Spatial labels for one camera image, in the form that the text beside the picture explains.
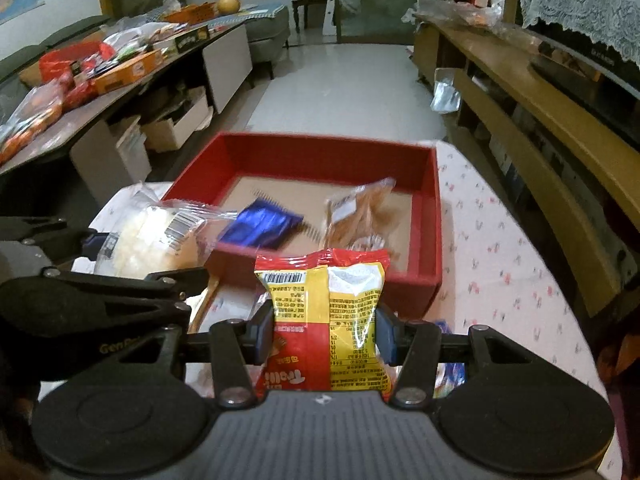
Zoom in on dark box with yellow print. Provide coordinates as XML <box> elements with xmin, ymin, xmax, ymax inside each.
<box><xmin>172</xmin><ymin>23</ymin><xmax>210</xmax><ymax>54</ymax></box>

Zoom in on white plastic bags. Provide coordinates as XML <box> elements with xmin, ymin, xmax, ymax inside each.
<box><xmin>102</xmin><ymin>16</ymin><xmax>167</xmax><ymax>52</ymax></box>

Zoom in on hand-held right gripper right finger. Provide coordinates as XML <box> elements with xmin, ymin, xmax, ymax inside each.
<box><xmin>375</xmin><ymin>305</ymin><xmax>532</xmax><ymax>408</ymax></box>

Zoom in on glass door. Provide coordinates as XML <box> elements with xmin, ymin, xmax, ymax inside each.
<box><xmin>332</xmin><ymin>0</ymin><xmax>420</xmax><ymax>44</ymax></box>

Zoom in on bag of oranges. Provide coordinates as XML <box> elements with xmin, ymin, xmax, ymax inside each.
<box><xmin>0</xmin><ymin>84</ymin><xmax>67</xmax><ymax>164</ymax></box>

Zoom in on grey armchair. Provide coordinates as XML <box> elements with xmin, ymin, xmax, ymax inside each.
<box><xmin>244</xmin><ymin>5</ymin><xmax>292</xmax><ymax>80</ymax></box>

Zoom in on dark blue snack packet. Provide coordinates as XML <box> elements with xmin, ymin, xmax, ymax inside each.
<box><xmin>219</xmin><ymin>198</ymin><xmax>306</xmax><ymax>249</ymax></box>

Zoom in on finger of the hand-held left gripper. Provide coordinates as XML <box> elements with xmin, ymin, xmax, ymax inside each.
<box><xmin>0</xmin><ymin>216</ymin><xmax>109</xmax><ymax>263</ymax></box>
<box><xmin>0</xmin><ymin>266</ymin><xmax>211</xmax><ymax>337</ymax></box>

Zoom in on red cardboard box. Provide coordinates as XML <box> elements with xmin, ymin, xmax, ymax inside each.
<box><xmin>162</xmin><ymin>132</ymin><xmax>444</xmax><ymax>315</ymax></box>

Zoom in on tall white cardboard box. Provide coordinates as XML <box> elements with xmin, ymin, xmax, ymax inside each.
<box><xmin>70</xmin><ymin>114</ymin><xmax>152</xmax><ymax>192</ymax></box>

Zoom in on blue white snack packet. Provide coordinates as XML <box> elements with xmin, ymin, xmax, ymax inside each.
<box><xmin>434</xmin><ymin>319</ymin><xmax>472</xmax><ymax>398</ymax></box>

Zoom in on clear bag of brown snacks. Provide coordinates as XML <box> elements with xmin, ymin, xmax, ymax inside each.
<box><xmin>320</xmin><ymin>178</ymin><xmax>397</xmax><ymax>257</ymax></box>

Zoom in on bread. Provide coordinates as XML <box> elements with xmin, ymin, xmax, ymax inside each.
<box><xmin>96</xmin><ymin>198</ymin><xmax>237</xmax><ymax>279</ymax></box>

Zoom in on yellow red snack packet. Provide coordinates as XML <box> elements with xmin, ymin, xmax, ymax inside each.
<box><xmin>253</xmin><ymin>248</ymin><xmax>402</xmax><ymax>394</ymax></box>

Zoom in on grey side table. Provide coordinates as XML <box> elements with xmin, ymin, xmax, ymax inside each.
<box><xmin>0</xmin><ymin>21</ymin><xmax>254</xmax><ymax>197</ymax></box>

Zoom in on wooden media bench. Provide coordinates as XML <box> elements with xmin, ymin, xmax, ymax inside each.
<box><xmin>412</xmin><ymin>12</ymin><xmax>640</xmax><ymax>317</ymax></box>

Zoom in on white plastic bag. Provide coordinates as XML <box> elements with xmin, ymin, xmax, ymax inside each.
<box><xmin>430</xmin><ymin>67</ymin><xmax>462</xmax><ymax>114</ymax></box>

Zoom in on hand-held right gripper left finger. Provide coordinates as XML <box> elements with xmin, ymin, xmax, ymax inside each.
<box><xmin>119</xmin><ymin>305</ymin><xmax>276</xmax><ymax>408</ymax></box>

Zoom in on checked cloth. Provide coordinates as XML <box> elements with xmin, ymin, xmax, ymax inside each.
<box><xmin>206</xmin><ymin>4</ymin><xmax>287</xmax><ymax>25</ymax></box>

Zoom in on white board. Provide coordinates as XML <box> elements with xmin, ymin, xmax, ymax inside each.
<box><xmin>322</xmin><ymin>0</ymin><xmax>339</xmax><ymax>37</ymax></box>

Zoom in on red snack bags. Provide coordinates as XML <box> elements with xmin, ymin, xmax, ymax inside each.
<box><xmin>61</xmin><ymin>76</ymin><xmax>97</xmax><ymax>109</ymax></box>

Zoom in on black television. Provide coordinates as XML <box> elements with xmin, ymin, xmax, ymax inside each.
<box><xmin>519</xmin><ymin>24</ymin><xmax>640</xmax><ymax>153</ymax></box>

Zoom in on orange flat box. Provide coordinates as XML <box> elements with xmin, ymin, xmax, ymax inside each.
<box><xmin>92</xmin><ymin>50</ymin><xmax>164</xmax><ymax>96</ymax></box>

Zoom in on open white cardboard box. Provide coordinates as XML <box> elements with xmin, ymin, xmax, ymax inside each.
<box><xmin>141</xmin><ymin>86</ymin><xmax>214</xmax><ymax>154</ymax></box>

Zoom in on white brown-edged packet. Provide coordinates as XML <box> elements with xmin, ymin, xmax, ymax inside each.
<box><xmin>187</xmin><ymin>271</ymin><xmax>273</xmax><ymax>336</ymax></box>

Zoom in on red plastic basket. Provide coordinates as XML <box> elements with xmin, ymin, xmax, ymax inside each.
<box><xmin>38</xmin><ymin>41</ymin><xmax>116</xmax><ymax>84</ymax></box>

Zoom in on orange plastic crate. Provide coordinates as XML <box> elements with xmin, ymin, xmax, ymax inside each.
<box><xmin>164</xmin><ymin>3</ymin><xmax>219</xmax><ymax>24</ymax></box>

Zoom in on clear plastic bag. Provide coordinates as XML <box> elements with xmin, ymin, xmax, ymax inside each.
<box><xmin>406</xmin><ymin>0</ymin><xmax>502</xmax><ymax>32</ymax></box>

